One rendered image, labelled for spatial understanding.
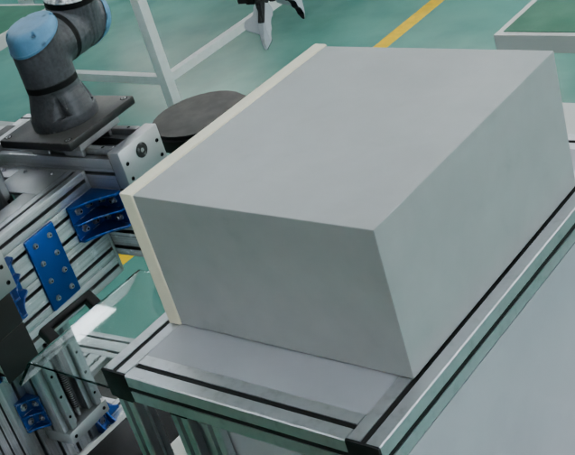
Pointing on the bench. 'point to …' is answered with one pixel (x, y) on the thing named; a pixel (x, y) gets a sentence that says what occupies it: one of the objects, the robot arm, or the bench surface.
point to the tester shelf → (440, 397)
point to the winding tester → (357, 199)
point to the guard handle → (67, 315)
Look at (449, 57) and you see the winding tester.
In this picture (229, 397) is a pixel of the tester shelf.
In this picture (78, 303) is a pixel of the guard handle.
